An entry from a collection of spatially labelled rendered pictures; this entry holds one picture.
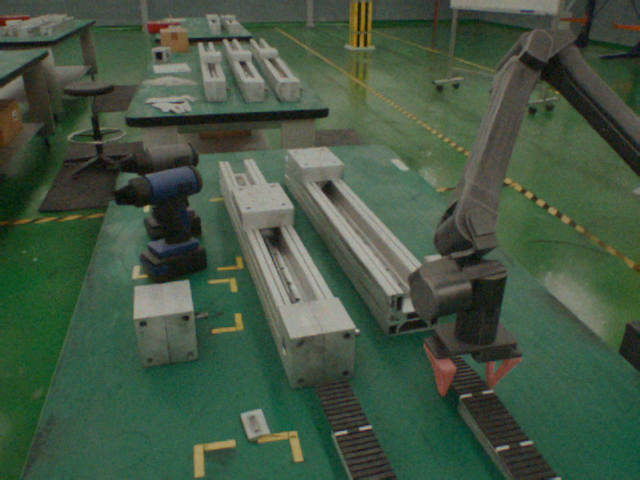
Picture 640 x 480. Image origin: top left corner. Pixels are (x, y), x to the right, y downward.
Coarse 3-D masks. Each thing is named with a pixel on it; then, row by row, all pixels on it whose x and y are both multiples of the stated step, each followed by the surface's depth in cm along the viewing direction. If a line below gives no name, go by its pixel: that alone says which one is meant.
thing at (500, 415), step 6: (480, 414) 76; (486, 414) 76; (492, 414) 76; (498, 414) 77; (504, 414) 76; (510, 414) 76; (480, 420) 75; (486, 420) 75; (492, 420) 75; (498, 420) 76; (504, 420) 76
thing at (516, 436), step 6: (510, 432) 73; (516, 432) 73; (522, 432) 73; (492, 438) 72; (498, 438) 73; (504, 438) 73; (510, 438) 73; (516, 438) 72; (522, 438) 72; (528, 438) 73; (492, 444) 72; (498, 444) 72; (504, 444) 72; (510, 444) 72
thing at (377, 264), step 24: (288, 168) 161; (312, 192) 138; (336, 192) 143; (312, 216) 140; (336, 216) 124; (360, 216) 127; (336, 240) 122; (360, 240) 113; (384, 240) 114; (360, 264) 109; (384, 264) 110; (408, 264) 104; (360, 288) 109; (384, 288) 97; (408, 288) 104; (384, 312) 98; (408, 312) 97
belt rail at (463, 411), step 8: (464, 408) 80; (464, 416) 80; (472, 424) 78; (480, 432) 77; (480, 440) 76; (488, 440) 74; (488, 448) 74; (496, 456) 73; (496, 464) 73; (504, 464) 72; (504, 472) 71
